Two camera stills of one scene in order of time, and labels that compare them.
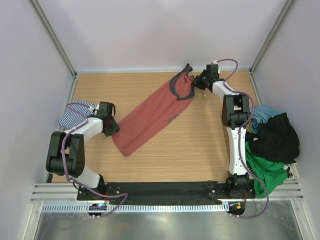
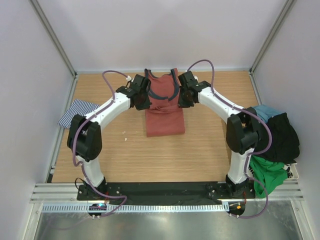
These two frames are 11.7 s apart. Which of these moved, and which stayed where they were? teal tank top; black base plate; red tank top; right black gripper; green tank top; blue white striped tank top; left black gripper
Moved: right black gripper; left black gripper; red tank top
Stayed: green tank top; blue white striped tank top; black base plate; teal tank top
